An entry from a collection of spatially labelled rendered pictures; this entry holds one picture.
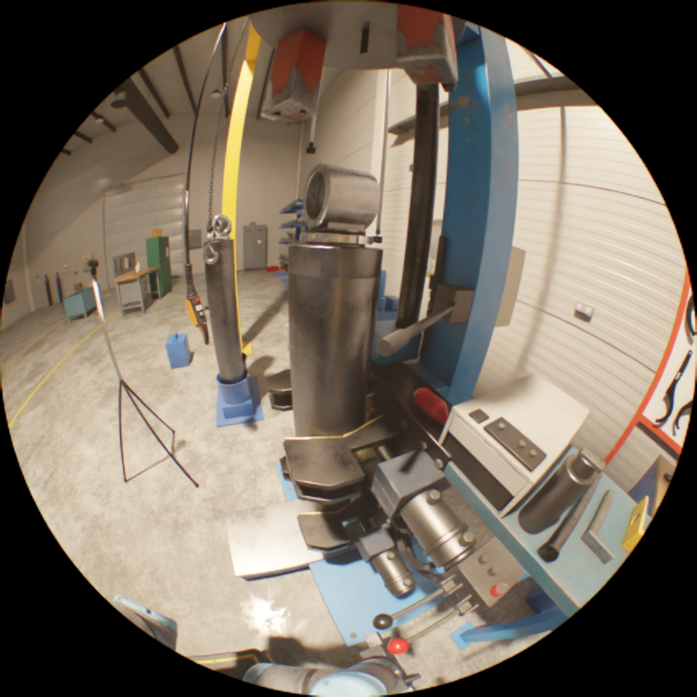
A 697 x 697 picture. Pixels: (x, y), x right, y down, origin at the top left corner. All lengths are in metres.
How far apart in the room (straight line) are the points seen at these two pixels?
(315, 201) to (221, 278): 1.27
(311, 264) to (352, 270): 0.08
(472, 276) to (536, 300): 1.67
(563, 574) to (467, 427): 0.40
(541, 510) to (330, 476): 0.45
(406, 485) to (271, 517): 1.04
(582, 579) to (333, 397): 0.72
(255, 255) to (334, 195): 10.20
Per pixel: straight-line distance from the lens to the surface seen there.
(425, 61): 0.60
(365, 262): 0.49
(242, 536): 1.48
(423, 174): 0.87
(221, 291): 1.80
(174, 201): 11.66
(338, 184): 0.50
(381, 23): 0.90
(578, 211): 2.35
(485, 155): 0.79
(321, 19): 0.90
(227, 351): 1.95
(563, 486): 0.48
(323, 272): 0.47
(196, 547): 1.71
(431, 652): 1.59
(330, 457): 0.63
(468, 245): 0.76
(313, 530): 1.03
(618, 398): 2.27
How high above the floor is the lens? 1.49
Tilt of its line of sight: 26 degrees down
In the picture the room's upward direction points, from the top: 4 degrees clockwise
